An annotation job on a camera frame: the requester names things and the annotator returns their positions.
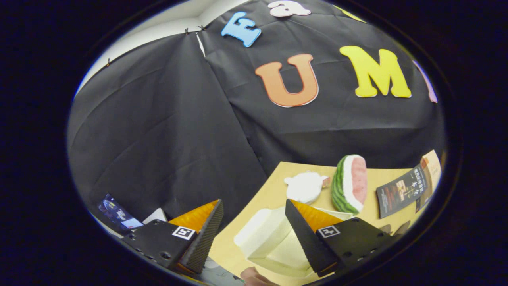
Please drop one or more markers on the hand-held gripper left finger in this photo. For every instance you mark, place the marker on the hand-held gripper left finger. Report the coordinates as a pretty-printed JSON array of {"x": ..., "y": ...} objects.
[{"x": 204, "y": 242}]

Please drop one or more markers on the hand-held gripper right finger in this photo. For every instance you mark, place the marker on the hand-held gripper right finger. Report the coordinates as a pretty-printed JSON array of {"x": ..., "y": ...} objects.
[{"x": 305, "y": 242}]

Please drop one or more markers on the foldable fabric storage box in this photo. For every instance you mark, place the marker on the foldable fabric storage box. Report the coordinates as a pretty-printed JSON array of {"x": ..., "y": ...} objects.
[{"x": 266, "y": 234}]

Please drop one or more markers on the white plush toy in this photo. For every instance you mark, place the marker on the white plush toy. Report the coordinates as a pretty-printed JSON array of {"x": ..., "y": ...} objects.
[{"x": 304, "y": 187}]

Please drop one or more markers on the watermelon slice plush toy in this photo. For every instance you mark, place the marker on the watermelon slice plush toy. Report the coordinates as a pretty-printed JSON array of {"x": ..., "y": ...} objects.
[{"x": 349, "y": 186}]

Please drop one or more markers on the lit display screen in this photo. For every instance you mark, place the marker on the lit display screen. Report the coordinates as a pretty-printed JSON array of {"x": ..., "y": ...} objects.
[{"x": 117, "y": 212}]

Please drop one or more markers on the black cover book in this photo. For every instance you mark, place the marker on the black cover book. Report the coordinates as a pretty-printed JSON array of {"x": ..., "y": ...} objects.
[{"x": 401, "y": 192}]

